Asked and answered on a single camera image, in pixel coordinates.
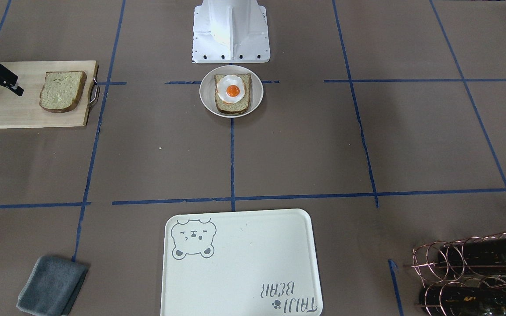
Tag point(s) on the cream bear print tray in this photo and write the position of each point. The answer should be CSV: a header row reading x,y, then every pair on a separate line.
x,y
246,263

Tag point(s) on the wooden cutting board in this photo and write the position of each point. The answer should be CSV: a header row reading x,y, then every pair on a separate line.
x,y
25,111

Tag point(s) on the copper wire bottle rack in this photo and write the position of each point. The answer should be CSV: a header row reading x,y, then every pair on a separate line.
x,y
465,277

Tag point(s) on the grey folded cloth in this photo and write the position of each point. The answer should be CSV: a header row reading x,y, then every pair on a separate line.
x,y
52,287

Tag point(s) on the dark green wine bottle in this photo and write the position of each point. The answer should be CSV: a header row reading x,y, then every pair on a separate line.
x,y
483,257

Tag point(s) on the bread slice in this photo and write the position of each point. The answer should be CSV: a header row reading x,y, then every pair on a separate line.
x,y
62,91
241,106

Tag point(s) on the fried egg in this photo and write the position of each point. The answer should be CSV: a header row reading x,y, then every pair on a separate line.
x,y
229,89

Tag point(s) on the white round plate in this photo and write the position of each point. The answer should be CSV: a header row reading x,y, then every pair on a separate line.
x,y
208,85

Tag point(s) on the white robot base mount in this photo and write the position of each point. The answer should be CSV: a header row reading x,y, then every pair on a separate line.
x,y
230,31

